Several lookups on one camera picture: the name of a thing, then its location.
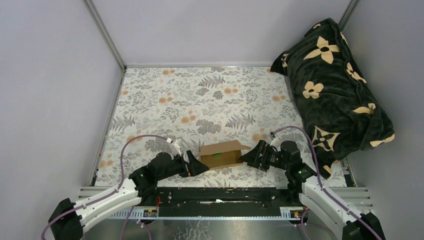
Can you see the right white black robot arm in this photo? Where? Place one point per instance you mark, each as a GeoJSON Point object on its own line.
{"type": "Point", "coordinates": [304, 188]}

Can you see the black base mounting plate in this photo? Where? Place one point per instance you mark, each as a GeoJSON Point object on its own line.
{"type": "Point", "coordinates": [219, 202]}

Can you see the black floral blanket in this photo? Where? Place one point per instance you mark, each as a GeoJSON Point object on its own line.
{"type": "Point", "coordinates": [338, 110]}

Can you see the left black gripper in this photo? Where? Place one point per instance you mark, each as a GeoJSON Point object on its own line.
{"type": "Point", "coordinates": [194, 167]}

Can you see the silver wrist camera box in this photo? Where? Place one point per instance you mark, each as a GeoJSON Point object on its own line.
{"type": "Point", "coordinates": [275, 141]}

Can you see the aluminium frame rail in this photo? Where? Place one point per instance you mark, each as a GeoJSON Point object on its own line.
{"type": "Point", "coordinates": [358, 197]}

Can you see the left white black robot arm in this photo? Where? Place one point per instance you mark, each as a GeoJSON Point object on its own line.
{"type": "Point", "coordinates": [70, 220]}

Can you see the floral patterned table mat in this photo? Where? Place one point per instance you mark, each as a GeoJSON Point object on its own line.
{"type": "Point", "coordinates": [200, 105]}

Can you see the brown cardboard box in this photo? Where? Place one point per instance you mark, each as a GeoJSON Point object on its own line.
{"type": "Point", "coordinates": [230, 153]}

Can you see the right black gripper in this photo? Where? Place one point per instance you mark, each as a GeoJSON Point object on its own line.
{"type": "Point", "coordinates": [252, 157]}

